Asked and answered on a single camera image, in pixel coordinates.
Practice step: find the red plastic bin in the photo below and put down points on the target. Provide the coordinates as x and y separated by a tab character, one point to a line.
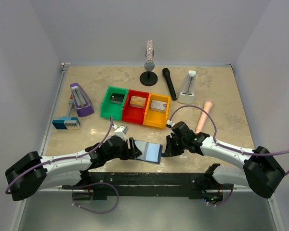
133	114

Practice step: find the black card stack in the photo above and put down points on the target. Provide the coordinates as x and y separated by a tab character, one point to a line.
117	98

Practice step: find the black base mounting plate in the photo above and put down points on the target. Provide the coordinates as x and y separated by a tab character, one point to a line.
190	185

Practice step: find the aluminium frame rail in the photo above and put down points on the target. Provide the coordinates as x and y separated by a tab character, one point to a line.
64	71

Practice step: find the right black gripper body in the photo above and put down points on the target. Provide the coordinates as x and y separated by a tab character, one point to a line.
175	146

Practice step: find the black microphone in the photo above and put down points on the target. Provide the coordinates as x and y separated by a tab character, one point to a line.
167	76

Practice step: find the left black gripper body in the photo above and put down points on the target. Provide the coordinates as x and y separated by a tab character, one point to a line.
130	152

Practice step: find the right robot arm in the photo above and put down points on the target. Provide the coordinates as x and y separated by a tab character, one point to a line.
253	168

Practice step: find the blue grey block toy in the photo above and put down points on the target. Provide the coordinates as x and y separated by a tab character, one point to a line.
67	122

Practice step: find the glitter microphone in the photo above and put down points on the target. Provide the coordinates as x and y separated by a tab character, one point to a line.
149	54

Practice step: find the silver card stack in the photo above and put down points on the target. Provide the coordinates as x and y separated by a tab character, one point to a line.
159	106

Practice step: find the yellow plastic bin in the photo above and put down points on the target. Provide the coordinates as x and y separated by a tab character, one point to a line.
153	118

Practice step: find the white metronome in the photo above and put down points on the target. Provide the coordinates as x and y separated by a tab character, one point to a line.
186	94

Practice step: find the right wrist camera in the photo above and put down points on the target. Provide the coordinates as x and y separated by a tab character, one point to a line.
170	124

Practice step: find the pink microphone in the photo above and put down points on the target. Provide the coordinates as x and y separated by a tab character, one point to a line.
207	107

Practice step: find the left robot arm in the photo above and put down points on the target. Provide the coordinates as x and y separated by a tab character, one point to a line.
34	172

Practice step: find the blue leather card holder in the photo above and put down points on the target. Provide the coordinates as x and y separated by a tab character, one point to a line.
151	152

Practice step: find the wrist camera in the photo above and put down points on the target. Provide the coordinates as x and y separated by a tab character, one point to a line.
170	124
120	131

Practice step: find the green plastic bin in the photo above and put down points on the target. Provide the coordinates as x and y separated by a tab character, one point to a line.
109	109

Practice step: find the orange card stack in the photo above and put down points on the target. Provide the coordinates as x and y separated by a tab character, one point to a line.
137	102

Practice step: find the purple metronome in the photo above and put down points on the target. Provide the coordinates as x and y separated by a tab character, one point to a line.
82	101

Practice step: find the black round microphone stand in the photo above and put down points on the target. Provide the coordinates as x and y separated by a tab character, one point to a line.
148	78

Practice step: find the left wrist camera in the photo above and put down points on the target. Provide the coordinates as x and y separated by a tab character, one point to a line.
120	131

